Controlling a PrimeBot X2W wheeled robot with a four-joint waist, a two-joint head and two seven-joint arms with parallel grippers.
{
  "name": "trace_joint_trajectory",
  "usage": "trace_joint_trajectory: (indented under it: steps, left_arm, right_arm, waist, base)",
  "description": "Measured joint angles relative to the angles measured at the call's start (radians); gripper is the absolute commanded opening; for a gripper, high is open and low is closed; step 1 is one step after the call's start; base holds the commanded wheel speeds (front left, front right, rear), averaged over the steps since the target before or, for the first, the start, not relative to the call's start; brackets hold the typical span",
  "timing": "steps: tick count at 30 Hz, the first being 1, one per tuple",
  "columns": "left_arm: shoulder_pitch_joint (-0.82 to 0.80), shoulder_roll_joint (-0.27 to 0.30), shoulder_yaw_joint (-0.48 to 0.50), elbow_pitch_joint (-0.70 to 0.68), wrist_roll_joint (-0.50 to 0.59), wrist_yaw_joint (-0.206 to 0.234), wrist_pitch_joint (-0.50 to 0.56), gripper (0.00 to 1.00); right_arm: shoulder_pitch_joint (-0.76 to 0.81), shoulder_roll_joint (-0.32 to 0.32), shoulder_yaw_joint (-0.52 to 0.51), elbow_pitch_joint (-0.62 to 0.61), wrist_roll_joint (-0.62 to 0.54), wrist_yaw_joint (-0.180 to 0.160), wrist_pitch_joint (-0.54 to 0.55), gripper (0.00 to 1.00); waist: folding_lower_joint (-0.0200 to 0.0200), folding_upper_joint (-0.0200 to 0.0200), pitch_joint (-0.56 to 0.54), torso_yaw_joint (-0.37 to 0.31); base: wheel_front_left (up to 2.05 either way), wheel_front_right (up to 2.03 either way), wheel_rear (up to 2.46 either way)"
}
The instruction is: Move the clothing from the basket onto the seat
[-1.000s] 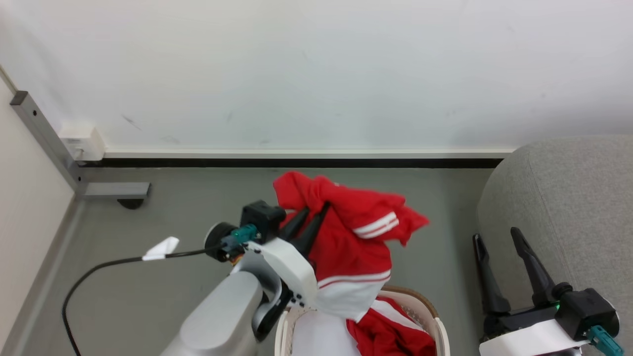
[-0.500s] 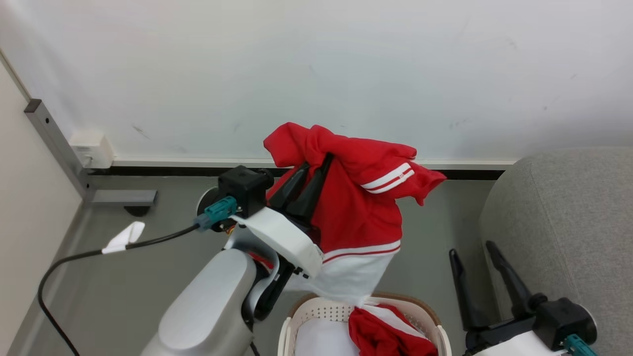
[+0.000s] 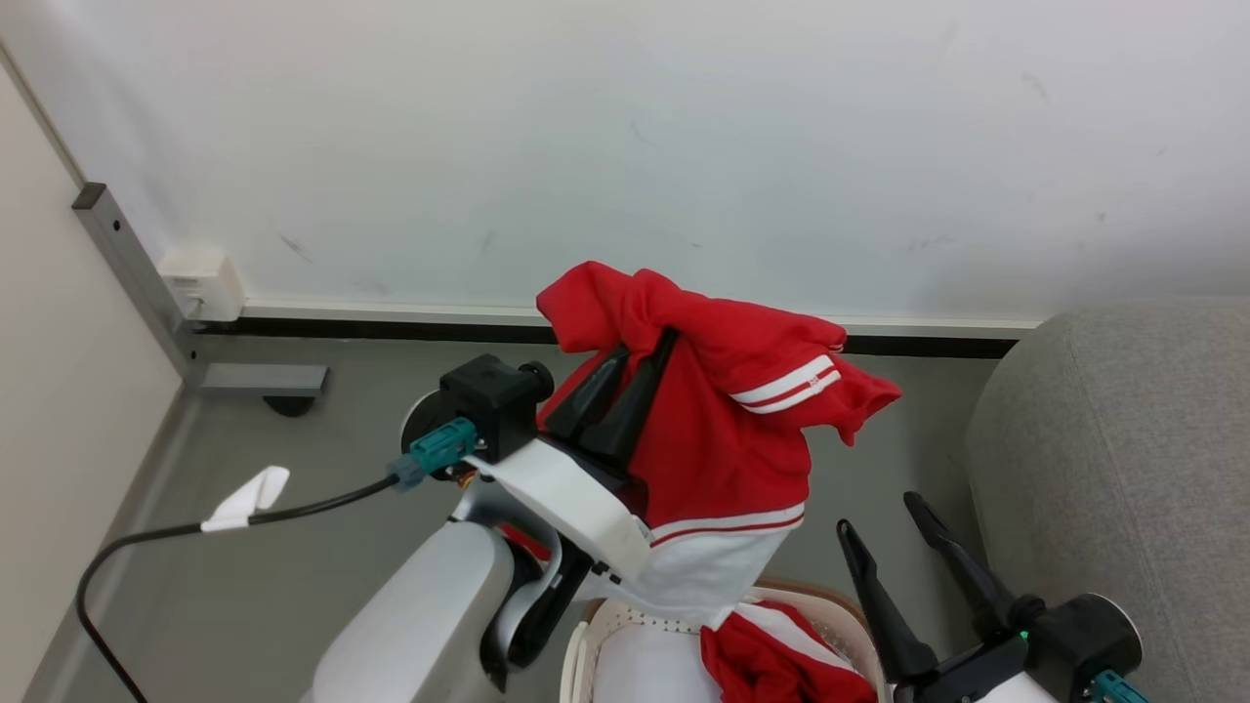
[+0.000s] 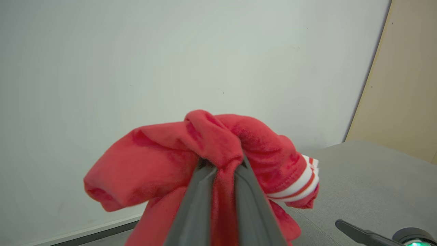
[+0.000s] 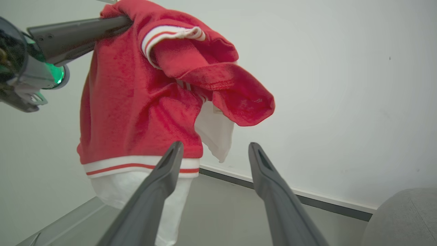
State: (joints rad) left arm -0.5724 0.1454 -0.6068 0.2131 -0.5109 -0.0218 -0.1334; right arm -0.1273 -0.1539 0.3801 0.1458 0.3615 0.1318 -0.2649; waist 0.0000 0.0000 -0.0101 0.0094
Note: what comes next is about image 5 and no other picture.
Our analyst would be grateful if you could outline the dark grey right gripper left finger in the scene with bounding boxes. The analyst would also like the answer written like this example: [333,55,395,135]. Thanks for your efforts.
[96,141,184,246]

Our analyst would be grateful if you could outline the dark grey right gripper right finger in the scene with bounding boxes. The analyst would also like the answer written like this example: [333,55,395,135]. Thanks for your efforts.
[248,142,330,246]

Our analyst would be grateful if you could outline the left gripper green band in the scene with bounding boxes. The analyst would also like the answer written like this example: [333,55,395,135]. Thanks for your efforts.
[0,15,133,113]

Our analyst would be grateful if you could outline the white undershirt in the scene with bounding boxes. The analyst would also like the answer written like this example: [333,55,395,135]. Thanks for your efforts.
[89,101,237,246]

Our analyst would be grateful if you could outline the red sweater white striped trim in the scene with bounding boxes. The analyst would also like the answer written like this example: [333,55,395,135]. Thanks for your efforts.
[76,0,276,179]

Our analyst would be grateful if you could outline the dark grey baseboard strip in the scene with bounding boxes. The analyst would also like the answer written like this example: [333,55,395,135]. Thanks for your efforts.
[199,168,373,222]

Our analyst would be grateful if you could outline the grey fabric sofa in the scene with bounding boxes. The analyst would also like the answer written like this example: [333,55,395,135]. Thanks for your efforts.
[360,187,437,246]

